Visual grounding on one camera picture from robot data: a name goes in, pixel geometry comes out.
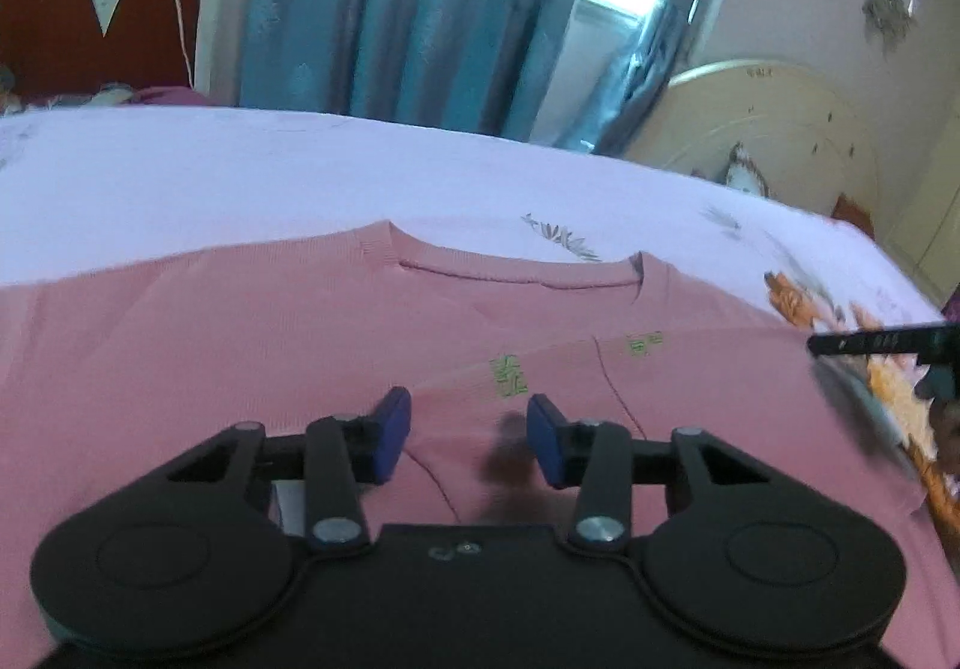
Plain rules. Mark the pink knit sweater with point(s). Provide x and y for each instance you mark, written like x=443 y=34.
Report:
x=225 y=354

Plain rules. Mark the red headboard with white frame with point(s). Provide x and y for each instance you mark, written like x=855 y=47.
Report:
x=67 y=31

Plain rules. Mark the cream round headboard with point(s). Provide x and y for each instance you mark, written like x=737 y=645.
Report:
x=795 y=129

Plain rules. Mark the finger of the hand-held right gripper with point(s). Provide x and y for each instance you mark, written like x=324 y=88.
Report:
x=877 y=342

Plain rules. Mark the purple pillow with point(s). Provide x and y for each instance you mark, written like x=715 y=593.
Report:
x=161 y=96

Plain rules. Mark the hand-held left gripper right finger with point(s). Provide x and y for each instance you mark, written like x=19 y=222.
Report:
x=543 y=440

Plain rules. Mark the blue curtain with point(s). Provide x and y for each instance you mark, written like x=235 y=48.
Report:
x=667 y=54
x=420 y=9

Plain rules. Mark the grey wall decoration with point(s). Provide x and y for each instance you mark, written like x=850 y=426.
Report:
x=889 y=9

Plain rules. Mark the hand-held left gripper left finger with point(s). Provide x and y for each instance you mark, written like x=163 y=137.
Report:
x=394 y=430

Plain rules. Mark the cream wardrobe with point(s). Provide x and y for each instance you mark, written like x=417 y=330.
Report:
x=930 y=211

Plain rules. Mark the floral bed sheet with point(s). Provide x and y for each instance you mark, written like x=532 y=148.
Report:
x=225 y=189

